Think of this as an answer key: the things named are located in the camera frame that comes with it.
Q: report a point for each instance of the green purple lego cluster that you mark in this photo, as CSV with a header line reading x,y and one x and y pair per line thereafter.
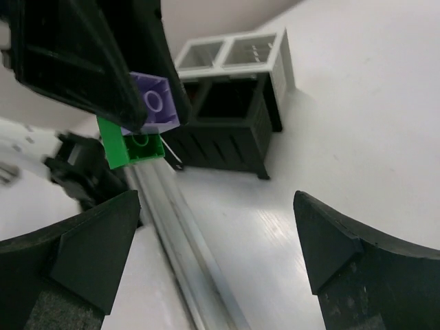
x,y
122,150

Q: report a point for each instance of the aluminium front rail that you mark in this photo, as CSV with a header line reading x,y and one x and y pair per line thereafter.
x,y
205,293

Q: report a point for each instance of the black two-compartment container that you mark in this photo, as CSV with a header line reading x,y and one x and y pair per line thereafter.
x,y
230,127

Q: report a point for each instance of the purple square lego brick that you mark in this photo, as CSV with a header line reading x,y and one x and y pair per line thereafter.
x,y
156,93

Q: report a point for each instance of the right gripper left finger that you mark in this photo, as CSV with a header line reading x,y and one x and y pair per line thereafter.
x,y
67,275

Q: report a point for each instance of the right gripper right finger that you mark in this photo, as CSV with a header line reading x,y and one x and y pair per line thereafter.
x,y
365,278

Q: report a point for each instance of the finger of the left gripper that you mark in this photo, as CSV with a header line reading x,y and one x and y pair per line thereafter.
x,y
65,50
150,53

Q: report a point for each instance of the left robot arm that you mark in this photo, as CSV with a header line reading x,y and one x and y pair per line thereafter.
x,y
80,165

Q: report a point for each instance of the white two-compartment container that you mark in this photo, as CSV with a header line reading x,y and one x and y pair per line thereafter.
x,y
241,55

